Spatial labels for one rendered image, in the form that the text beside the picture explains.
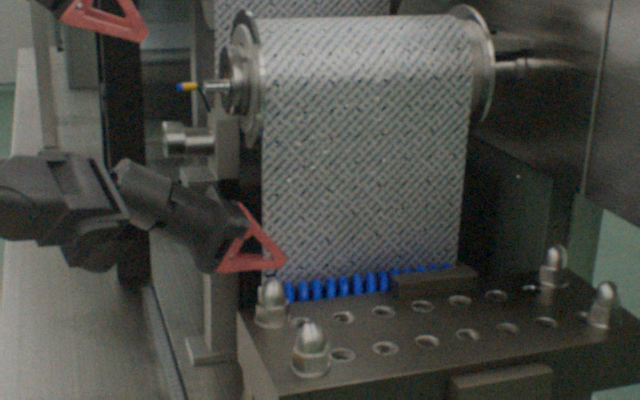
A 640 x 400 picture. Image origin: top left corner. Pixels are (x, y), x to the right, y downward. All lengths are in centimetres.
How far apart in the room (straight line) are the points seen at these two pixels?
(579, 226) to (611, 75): 41
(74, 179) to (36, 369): 34
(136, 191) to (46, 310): 40
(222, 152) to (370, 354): 28
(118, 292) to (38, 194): 49
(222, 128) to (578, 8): 40
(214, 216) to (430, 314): 25
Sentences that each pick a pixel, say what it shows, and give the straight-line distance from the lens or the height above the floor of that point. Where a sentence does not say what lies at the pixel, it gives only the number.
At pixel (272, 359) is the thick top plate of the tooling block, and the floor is 103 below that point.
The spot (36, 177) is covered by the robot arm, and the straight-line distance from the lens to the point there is 74.
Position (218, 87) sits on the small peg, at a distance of 85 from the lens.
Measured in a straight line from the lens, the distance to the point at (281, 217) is 87.
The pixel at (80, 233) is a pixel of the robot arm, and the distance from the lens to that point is 76.
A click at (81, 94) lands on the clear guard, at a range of 186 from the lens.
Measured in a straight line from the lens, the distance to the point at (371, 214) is 91.
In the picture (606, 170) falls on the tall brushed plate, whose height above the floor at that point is 118.
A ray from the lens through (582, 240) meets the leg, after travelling 125.
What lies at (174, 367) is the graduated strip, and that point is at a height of 90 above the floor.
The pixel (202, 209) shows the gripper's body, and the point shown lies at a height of 114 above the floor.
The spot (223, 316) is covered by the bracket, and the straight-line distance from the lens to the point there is 100.
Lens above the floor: 144
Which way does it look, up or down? 20 degrees down
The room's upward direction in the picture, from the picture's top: 2 degrees clockwise
